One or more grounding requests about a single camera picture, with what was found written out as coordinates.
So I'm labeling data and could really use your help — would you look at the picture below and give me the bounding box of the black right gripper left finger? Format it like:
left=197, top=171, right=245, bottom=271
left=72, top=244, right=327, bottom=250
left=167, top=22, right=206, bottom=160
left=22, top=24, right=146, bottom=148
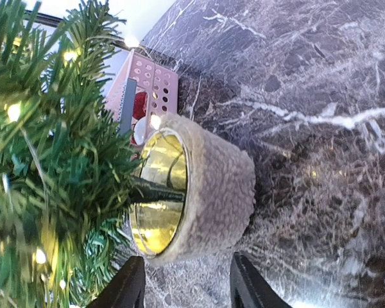
left=87, top=256, right=146, bottom=308

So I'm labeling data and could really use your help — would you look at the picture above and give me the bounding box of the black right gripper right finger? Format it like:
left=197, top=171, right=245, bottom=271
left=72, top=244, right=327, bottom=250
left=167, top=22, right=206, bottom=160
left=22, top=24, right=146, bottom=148
left=230, top=252, right=291, bottom=308

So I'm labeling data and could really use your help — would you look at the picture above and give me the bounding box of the small green christmas tree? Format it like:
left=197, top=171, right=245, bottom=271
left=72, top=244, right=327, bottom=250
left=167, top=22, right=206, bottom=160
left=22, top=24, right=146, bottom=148
left=0, top=1, right=142, bottom=307

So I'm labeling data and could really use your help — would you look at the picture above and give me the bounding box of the white ball ornament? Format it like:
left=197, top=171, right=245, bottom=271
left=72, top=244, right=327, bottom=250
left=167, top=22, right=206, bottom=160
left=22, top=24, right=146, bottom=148
left=133, top=115, right=160, bottom=145

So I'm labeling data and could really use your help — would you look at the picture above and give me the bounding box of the pink plastic basket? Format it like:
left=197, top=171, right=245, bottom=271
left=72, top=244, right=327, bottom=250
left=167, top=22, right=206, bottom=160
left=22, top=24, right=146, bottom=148
left=105, top=51, right=178, bottom=146

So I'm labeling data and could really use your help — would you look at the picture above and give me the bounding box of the fairy light string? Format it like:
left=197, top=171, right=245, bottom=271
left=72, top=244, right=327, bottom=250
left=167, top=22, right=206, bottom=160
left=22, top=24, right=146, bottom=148
left=0, top=38, right=164, bottom=289

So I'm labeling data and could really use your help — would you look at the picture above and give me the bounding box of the beige tree pot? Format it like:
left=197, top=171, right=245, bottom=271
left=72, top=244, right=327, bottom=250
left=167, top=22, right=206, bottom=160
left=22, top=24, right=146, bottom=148
left=130, top=114, right=255, bottom=266

